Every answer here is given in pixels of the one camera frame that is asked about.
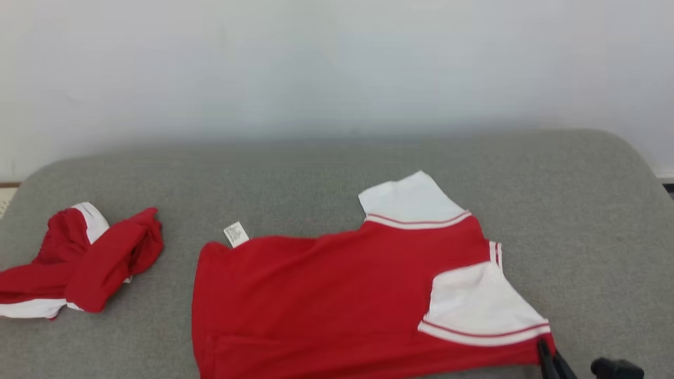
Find grey fabric sofa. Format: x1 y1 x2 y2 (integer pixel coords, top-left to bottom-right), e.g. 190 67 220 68
0 129 674 379

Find cream perforated laundry basket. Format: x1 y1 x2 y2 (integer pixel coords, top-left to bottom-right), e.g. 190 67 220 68
0 183 21 219

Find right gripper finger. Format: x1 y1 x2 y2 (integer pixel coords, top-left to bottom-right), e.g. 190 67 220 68
537 340 560 379
554 351 578 379

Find red shorts white stripes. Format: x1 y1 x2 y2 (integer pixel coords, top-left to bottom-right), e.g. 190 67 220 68
0 203 164 320

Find red shirt white sleeves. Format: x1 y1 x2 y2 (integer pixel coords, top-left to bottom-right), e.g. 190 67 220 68
191 170 556 379

